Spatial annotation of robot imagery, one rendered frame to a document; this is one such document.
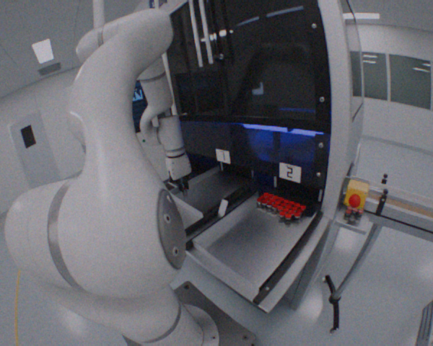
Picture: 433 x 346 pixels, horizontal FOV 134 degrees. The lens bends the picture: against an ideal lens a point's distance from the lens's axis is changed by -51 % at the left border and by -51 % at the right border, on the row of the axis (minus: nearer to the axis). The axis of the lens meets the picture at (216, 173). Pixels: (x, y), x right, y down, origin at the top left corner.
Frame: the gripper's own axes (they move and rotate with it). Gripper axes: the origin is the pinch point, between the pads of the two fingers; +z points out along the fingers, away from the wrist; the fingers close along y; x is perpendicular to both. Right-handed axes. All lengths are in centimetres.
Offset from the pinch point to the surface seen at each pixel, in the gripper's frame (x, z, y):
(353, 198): 65, -7, -17
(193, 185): -5.6, 5.5, -8.5
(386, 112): 107, 5, -481
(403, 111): 154, -5, -481
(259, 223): 37.6, 5.7, -4.9
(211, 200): 12.4, 5.6, -4.9
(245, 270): 46.1, 6.2, 13.0
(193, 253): 29.6, 6.5, 18.2
